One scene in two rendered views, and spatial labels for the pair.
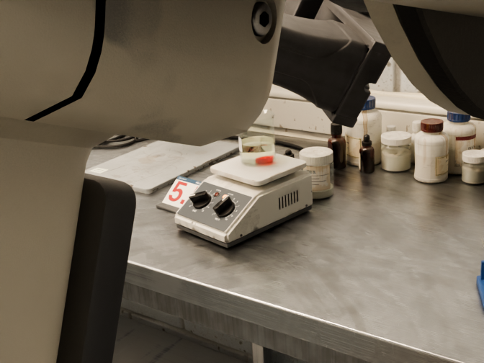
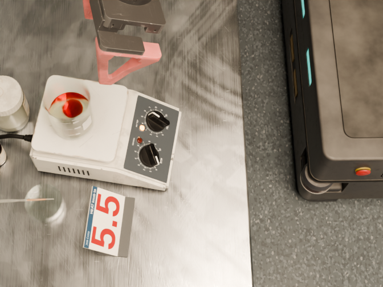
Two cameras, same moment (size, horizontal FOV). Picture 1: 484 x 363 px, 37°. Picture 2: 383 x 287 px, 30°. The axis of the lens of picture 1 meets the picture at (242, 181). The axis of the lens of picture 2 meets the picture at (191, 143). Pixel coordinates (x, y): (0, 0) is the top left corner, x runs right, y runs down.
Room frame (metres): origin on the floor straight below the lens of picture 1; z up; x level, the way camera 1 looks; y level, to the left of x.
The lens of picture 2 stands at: (1.30, 0.36, 1.77)
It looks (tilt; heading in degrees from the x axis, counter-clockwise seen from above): 68 degrees down; 225
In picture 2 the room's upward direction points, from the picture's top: 6 degrees clockwise
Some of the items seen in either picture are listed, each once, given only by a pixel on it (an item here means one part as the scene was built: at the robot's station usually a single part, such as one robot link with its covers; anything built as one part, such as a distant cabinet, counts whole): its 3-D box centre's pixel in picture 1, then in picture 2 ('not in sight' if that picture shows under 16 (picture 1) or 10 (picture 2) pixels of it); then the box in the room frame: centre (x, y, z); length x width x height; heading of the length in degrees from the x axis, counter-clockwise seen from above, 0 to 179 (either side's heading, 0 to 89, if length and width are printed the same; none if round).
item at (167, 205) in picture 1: (184, 196); (109, 221); (1.19, 0.10, 0.77); 0.09 x 0.06 x 0.04; 46
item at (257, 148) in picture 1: (257, 139); (68, 110); (1.15, -0.03, 0.88); 0.07 x 0.06 x 0.08; 148
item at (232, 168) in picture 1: (258, 166); (80, 118); (1.14, -0.03, 0.83); 0.12 x 0.12 x 0.01; 42
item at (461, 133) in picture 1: (457, 140); not in sight; (1.28, -0.40, 0.81); 0.06 x 0.06 x 0.11
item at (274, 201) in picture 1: (248, 195); (101, 132); (1.12, -0.01, 0.79); 0.22 x 0.13 x 0.08; 132
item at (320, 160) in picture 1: (316, 173); (6, 105); (1.20, -0.13, 0.79); 0.06 x 0.06 x 0.08
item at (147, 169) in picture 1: (162, 160); not in sight; (1.44, 0.16, 0.76); 0.30 x 0.20 x 0.01; 142
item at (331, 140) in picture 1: (336, 145); not in sight; (1.34, -0.19, 0.79); 0.04 x 0.04 x 0.09
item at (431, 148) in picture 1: (431, 150); not in sight; (1.24, -0.35, 0.80); 0.06 x 0.06 x 0.11
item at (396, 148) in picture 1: (395, 151); not in sight; (1.31, -0.30, 0.78); 0.06 x 0.06 x 0.07
